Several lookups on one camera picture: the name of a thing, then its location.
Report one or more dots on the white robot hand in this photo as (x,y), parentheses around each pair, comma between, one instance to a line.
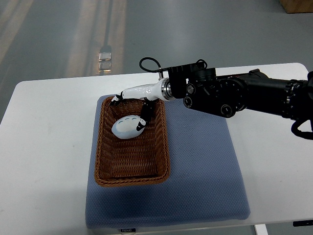
(149,91)

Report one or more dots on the light blue plush toy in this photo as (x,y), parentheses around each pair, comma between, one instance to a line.
(128,127)

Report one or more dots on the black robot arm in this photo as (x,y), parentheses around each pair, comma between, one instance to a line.
(202,90)

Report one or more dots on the brown wicker basket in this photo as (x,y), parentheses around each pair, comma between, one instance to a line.
(142,160)

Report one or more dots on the metal floor socket plate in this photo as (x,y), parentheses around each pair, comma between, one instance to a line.
(105,62)

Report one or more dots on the blue grey cushion mat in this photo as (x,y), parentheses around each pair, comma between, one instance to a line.
(205,183)

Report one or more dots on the white table leg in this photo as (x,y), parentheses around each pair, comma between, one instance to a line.
(260,229)

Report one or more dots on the brown cardboard box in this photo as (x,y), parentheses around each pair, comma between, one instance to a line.
(297,6)

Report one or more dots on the black table control panel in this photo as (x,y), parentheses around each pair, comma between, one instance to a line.
(303,223)

